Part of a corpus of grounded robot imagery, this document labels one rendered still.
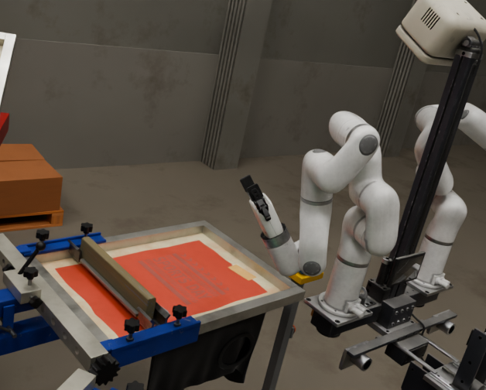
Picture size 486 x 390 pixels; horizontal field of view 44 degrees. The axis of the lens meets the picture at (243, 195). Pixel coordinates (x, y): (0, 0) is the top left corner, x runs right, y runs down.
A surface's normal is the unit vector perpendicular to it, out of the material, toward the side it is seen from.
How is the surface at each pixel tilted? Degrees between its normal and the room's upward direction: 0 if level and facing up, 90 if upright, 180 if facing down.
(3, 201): 90
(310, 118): 90
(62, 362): 0
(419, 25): 90
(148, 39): 90
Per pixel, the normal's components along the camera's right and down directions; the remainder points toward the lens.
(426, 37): -0.76, 0.08
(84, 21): 0.61, 0.41
